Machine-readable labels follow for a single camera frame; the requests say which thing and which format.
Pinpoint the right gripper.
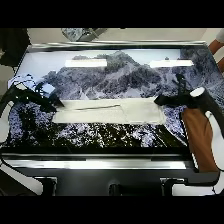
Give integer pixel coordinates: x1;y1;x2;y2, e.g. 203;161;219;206
153;94;184;108

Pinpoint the white shirt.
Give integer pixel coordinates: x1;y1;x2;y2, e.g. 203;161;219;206
52;97;168;126

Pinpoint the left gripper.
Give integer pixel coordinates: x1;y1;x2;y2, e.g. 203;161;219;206
37;94;61;113

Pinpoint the grey patterned garment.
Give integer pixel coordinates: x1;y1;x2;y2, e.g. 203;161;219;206
61;27;108;43

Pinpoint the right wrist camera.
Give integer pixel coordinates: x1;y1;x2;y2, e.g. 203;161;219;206
175;73;188;98

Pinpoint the brown garment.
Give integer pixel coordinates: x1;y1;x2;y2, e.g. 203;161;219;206
180;107;220;173

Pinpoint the silver frame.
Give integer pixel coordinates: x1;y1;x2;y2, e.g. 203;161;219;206
2;39;208;197

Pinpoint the person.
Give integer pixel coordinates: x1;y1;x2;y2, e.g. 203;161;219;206
208;28;224;74

